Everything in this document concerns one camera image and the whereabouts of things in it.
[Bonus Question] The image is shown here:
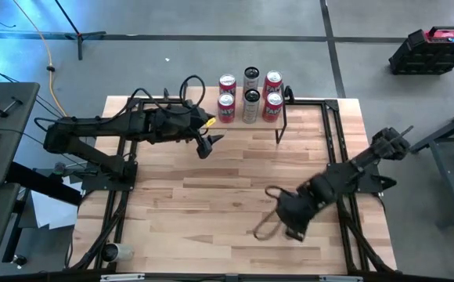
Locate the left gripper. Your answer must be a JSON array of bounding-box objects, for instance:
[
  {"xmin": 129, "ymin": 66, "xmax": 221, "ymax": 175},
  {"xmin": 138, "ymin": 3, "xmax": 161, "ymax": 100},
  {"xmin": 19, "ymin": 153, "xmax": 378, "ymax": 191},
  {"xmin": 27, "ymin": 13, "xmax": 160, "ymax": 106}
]
[{"xmin": 147, "ymin": 103, "xmax": 225, "ymax": 161}]

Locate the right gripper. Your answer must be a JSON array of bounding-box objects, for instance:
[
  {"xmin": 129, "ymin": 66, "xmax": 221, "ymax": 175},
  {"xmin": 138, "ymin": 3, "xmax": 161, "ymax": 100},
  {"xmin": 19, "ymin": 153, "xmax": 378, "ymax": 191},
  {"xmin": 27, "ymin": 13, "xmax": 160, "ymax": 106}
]
[{"xmin": 252, "ymin": 183, "xmax": 337, "ymax": 241}]

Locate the red Fanta can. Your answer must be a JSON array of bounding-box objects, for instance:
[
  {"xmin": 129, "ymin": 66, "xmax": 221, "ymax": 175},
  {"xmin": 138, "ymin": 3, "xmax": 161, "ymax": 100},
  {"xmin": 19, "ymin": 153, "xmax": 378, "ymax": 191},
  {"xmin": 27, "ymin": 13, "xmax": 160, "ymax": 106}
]
[
  {"xmin": 217, "ymin": 92, "xmax": 236, "ymax": 125},
  {"xmin": 261, "ymin": 92, "xmax": 285, "ymax": 123},
  {"xmin": 261, "ymin": 70, "xmax": 284, "ymax": 99},
  {"xmin": 218, "ymin": 74, "xmax": 237, "ymax": 97}
]

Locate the black tripod stand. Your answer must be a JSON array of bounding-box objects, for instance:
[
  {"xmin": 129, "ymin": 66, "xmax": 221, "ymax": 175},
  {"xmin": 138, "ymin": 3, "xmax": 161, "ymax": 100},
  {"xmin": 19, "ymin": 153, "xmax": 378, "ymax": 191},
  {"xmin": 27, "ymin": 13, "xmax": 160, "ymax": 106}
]
[{"xmin": 52, "ymin": 0, "xmax": 107, "ymax": 62}]

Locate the black desk beam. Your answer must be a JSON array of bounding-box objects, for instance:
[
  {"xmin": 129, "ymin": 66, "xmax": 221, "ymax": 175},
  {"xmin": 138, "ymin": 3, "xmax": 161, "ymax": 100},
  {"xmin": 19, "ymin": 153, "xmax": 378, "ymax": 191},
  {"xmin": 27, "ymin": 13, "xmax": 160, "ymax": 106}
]
[{"xmin": 5, "ymin": 161, "xmax": 84, "ymax": 208}]

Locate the white paper sheet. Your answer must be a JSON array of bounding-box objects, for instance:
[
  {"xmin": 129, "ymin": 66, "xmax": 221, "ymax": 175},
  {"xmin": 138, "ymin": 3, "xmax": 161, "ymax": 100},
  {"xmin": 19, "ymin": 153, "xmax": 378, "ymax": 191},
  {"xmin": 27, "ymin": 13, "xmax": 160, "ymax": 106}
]
[{"xmin": 30, "ymin": 175, "xmax": 84, "ymax": 230}]

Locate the red black toolbox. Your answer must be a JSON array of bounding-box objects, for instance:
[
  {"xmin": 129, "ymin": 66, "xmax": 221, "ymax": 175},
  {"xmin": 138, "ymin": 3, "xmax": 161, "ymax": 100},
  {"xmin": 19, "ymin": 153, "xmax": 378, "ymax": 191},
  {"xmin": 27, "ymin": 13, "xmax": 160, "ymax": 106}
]
[{"xmin": 387, "ymin": 25, "xmax": 454, "ymax": 76}]

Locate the wooden shelf black frame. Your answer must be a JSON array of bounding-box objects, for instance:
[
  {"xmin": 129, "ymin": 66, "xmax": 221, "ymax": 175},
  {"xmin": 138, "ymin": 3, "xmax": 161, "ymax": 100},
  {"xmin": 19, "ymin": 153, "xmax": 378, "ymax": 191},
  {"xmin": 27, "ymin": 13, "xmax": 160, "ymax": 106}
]
[{"xmin": 182, "ymin": 81, "xmax": 288, "ymax": 145}]

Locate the silver metal bracket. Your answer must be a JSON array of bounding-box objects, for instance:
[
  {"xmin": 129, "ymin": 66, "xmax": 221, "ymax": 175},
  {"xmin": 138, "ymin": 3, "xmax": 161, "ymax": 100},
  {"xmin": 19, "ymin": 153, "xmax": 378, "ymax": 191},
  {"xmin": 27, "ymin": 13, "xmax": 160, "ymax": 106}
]
[
  {"xmin": 319, "ymin": 275, "xmax": 364, "ymax": 282},
  {"xmin": 99, "ymin": 273, "xmax": 146, "ymax": 282}
]

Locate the black aluminium rig frame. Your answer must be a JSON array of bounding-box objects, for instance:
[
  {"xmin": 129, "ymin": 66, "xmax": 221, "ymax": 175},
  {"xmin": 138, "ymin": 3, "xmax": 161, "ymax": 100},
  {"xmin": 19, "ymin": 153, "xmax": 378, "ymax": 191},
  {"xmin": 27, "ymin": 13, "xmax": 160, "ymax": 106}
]
[{"xmin": 68, "ymin": 96, "xmax": 399, "ymax": 282}]

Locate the yellow power cable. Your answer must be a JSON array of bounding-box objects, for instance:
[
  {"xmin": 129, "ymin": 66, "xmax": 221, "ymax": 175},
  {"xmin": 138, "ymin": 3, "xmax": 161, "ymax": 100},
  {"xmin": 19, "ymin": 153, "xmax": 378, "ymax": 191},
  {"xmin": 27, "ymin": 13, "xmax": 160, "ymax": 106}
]
[{"xmin": 13, "ymin": 0, "xmax": 70, "ymax": 118}]

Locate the grey desk frame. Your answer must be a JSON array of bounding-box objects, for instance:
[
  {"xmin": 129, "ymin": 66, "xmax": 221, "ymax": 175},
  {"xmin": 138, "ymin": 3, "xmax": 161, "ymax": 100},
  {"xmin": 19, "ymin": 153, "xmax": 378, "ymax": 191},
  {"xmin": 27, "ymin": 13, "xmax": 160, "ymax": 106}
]
[{"xmin": 406, "ymin": 100, "xmax": 454, "ymax": 227}]

